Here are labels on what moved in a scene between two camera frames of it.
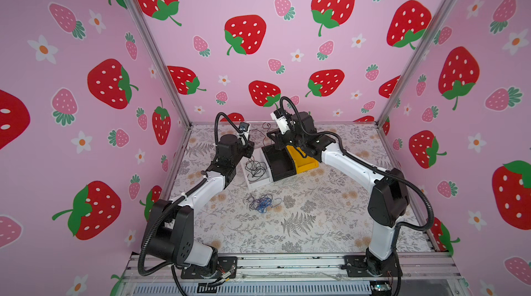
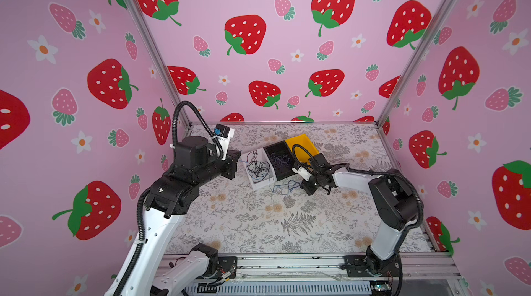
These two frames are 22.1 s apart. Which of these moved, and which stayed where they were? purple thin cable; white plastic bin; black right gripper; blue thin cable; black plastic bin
Moved: purple thin cable; blue thin cable; black right gripper
Stayed: black plastic bin; white plastic bin
